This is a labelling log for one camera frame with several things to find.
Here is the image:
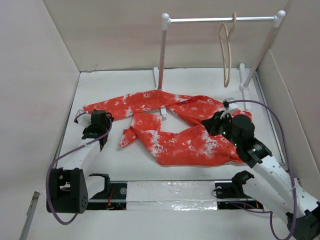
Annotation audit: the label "white clothes rack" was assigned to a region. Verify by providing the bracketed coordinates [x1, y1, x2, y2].
[152, 10, 286, 121]

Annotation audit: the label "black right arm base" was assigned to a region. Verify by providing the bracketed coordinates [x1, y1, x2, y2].
[211, 170, 264, 212]

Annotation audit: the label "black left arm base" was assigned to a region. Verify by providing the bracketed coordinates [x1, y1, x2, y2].
[86, 173, 128, 211]

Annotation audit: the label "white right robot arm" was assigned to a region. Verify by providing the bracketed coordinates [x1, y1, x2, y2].
[201, 111, 320, 240]

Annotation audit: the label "orange white tie-dye trousers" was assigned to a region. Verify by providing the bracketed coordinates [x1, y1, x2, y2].
[83, 90, 242, 167]

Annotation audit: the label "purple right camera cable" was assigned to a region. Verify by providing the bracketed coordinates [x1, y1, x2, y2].
[223, 99, 298, 240]

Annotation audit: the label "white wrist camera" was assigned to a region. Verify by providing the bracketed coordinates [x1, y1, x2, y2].
[73, 109, 91, 128]
[220, 97, 239, 119]

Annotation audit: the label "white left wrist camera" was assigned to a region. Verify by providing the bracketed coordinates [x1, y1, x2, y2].
[73, 109, 91, 128]

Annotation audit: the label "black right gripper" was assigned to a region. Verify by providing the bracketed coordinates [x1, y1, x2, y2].
[200, 110, 241, 148]

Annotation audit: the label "beige plastic hanger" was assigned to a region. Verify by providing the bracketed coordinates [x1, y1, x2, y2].
[218, 12, 237, 88]

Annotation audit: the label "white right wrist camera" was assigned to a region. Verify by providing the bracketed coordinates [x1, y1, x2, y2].
[220, 97, 239, 119]

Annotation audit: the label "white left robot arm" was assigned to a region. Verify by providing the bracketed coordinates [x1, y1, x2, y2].
[46, 109, 114, 214]

